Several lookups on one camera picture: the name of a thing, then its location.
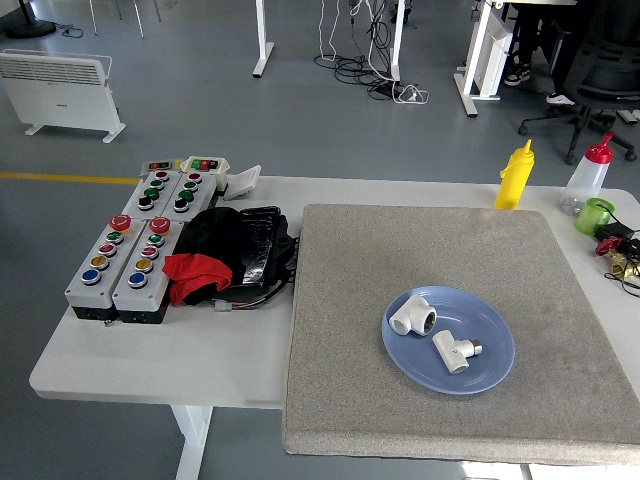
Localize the white pipe tee wide thread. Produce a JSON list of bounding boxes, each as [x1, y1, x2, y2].
[[389, 294, 438, 337]]

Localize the white pipe tee narrow nipple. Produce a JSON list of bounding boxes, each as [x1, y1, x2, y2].
[[432, 329, 484, 376]]

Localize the blue plate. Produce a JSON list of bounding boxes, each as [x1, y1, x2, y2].
[[381, 285, 517, 397]]

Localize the glossy black tray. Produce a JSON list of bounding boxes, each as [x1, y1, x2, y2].
[[234, 205, 301, 289]]

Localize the grey-brown mat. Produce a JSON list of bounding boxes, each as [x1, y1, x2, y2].
[[282, 203, 640, 467]]

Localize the black cloth bag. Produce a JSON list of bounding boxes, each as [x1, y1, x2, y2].
[[172, 206, 246, 301]]

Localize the grey four-button control box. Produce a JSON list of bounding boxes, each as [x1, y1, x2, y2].
[[160, 171, 219, 224], [122, 169, 185, 221]]

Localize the red cloth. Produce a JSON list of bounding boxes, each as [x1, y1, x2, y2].
[[162, 253, 235, 307]]

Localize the grey control box red stop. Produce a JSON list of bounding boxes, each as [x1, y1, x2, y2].
[[110, 216, 186, 325], [64, 214, 149, 321]]

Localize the yellow squeeze bottle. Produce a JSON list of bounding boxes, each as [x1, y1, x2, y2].
[[494, 139, 536, 211]]

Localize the white desk leg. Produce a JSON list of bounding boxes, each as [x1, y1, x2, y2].
[[388, 0, 407, 83], [252, 0, 276, 78]]

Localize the white table leg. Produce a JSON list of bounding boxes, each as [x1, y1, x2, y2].
[[169, 404, 214, 480]]

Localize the green plastic cup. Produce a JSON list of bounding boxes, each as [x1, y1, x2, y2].
[[574, 197, 615, 237]]

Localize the clear squeeze bottle red cap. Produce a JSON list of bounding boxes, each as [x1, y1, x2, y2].
[[559, 132, 615, 218]]

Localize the metal chair legs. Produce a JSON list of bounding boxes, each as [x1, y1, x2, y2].
[[88, 0, 164, 40]]

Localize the black power adapter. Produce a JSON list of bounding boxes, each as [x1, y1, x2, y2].
[[593, 221, 637, 244]]

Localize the seated person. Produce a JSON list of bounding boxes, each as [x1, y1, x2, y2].
[[503, 0, 601, 107]]

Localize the white panel heater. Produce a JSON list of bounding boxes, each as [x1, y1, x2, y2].
[[0, 48, 127, 145]]

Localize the black office chair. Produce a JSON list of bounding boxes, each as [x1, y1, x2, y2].
[[517, 0, 640, 166]]

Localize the black round stand base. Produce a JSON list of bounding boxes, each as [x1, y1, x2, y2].
[[4, 0, 57, 40]]

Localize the wire bundle white connector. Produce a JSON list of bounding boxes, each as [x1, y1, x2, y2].
[[212, 279, 296, 314]]

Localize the white wall switch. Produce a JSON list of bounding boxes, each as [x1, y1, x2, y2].
[[223, 164, 263, 202]]

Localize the cream switch box green red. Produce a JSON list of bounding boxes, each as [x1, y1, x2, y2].
[[179, 155, 231, 189]]

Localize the black floor cable tangle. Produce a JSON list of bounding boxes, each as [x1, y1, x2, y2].
[[313, 0, 407, 101]]

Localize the small grey rocker switch box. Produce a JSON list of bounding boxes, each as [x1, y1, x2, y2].
[[141, 159, 184, 176]]

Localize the white hanging cable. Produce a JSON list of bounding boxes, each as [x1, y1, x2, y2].
[[318, 0, 342, 63]]

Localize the white desk frame with panel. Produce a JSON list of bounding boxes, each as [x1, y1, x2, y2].
[[453, 0, 516, 119]]

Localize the brass valve red handle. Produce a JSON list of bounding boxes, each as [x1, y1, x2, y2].
[[594, 235, 640, 282]]

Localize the black adapter cord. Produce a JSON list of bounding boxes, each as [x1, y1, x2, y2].
[[603, 271, 640, 297]]

